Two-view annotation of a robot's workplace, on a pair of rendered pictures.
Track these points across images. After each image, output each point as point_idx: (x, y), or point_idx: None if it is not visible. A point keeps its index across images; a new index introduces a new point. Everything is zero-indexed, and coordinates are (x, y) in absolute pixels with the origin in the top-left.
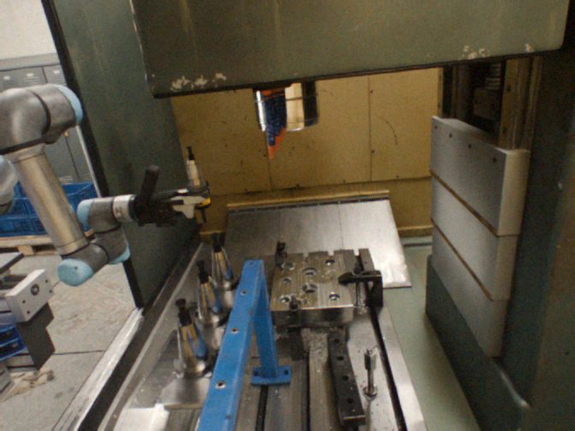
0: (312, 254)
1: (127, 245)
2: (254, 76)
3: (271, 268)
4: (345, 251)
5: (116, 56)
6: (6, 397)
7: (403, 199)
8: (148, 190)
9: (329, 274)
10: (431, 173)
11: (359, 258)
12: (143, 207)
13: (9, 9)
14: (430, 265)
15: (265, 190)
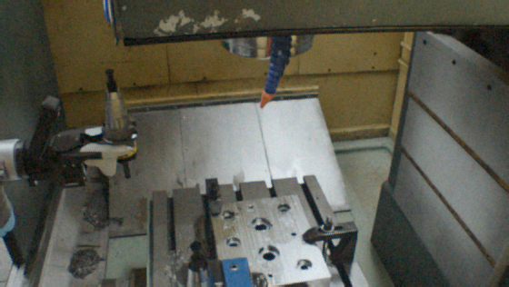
0: (245, 185)
1: (10, 208)
2: (309, 18)
3: (195, 210)
4: (287, 181)
5: None
6: None
7: (334, 97)
8: (44, 136)
9: (289, 229)
10: (411, 94)
11: (304, 189)
12: (36, 160)
13: None
14: (387, 195)
15: (161, 84)
